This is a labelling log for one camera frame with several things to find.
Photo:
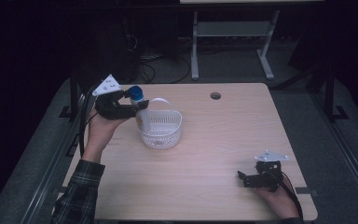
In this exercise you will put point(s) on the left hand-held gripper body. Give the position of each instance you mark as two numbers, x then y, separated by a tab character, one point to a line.
112	109

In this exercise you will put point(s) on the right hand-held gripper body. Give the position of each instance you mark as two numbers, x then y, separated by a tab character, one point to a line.
268	179

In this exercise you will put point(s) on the white bottle with blue cap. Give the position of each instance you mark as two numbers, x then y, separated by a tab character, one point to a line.
143	118

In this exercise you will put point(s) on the white plastic basket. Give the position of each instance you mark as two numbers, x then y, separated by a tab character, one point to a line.
164	130

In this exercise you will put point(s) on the person's left hand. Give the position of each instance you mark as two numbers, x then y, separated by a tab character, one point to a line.
101	129

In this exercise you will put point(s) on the person's right hand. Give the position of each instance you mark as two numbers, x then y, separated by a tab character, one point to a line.
279	202

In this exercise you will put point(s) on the black tape strip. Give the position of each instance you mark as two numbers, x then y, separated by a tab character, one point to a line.
303	190
59	189

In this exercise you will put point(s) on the grey metal stand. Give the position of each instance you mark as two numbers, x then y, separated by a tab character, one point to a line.
231	29

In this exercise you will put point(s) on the black upright post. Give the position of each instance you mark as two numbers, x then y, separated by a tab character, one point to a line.
74	93
330	96

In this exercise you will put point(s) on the metal floor rail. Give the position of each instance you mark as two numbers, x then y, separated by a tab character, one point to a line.
48	174
348	158

